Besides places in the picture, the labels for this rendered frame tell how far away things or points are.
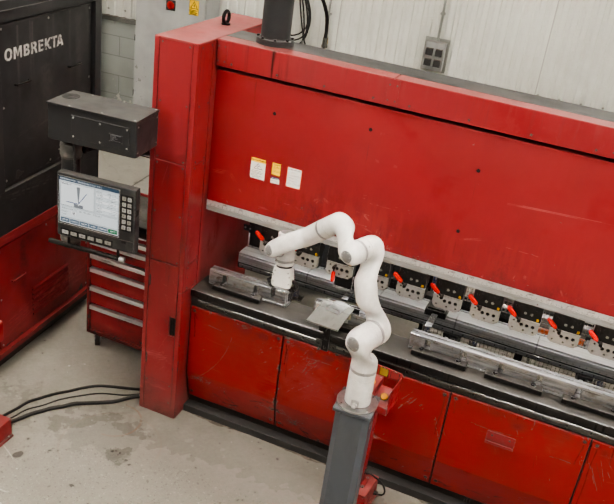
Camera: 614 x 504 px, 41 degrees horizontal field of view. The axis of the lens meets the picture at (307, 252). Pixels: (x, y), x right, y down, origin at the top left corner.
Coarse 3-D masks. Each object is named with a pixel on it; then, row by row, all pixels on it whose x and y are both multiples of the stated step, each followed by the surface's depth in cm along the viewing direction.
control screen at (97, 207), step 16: (64, 192) 424; (80, 192) 421; (96, 192) 418; (112, 192) 415; (64, 208) 428; (80, 208) 425; (96, 208) 422; (112, 208) 419; (80, 224) 429; (96, 224) 426; (112, 224) 423
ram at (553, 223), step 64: (256, 128) 432; (320, 128) 418; (384, 128) 405; (448, 128) 393; (256, 192) 447; (320, 192) 432; (384, 192) 418; (448, 192) 405; (512, 192) 392; (576, 192) 381; (448, 256) 418; (512, 256) 405; (576, 256) 392
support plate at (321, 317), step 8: (320, 304) 453; (328, 304) 454; (320, 312) 445; (328, 312) 446; (344, 312) 448; (312, 320) 437; (320, 320) 438; (328, 320) 439; (336, 320) 440; (344, 320) 441; (328, 328) 433; (336, 328) 432
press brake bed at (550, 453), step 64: (192, 320) 484; (256, 320) 466; (192, 384) 506; (256, 384) 483; (320, 384) 465; (384, 384) 449; (448, 384) 433; (320, 448) 491; (384, 448) 466; (448, 448) 448; (576, 448) 418
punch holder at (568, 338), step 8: (560, 320) 407; (568, 320) 406; (576, 320) 404; (552, 328) 410; (560, 328) 409; (568, 328) 407; (576, 328) 406; (552, 336) 412; (560, 336) 412; (568, 336) 408; (576, 336) 407; (560, 344) 412; (568, 344) 410; (576, 344) 408
